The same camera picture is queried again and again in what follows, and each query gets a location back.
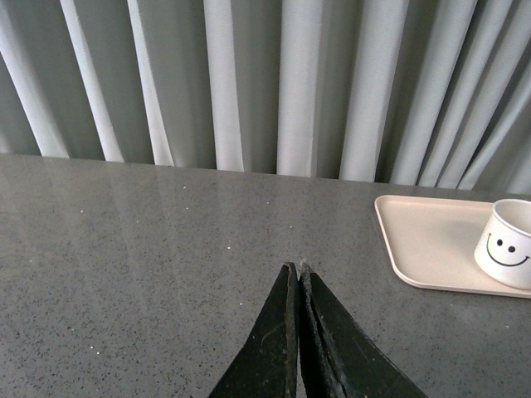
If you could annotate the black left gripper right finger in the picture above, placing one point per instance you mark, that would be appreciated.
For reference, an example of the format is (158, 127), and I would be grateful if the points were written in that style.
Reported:
(338, 359)

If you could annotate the white smiley mug black handle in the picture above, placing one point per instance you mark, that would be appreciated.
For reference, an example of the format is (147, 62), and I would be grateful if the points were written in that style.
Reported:
(503, 251)

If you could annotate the grey pleated curtain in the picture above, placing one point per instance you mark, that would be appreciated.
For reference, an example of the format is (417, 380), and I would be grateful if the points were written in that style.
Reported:
(427, 93)

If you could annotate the pink rectangular plastic tray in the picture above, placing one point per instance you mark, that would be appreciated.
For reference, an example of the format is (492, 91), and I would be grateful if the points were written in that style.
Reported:
(431, 243)

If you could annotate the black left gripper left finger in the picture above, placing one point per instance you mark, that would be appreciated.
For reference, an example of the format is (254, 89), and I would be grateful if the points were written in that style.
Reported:
(266, 365)

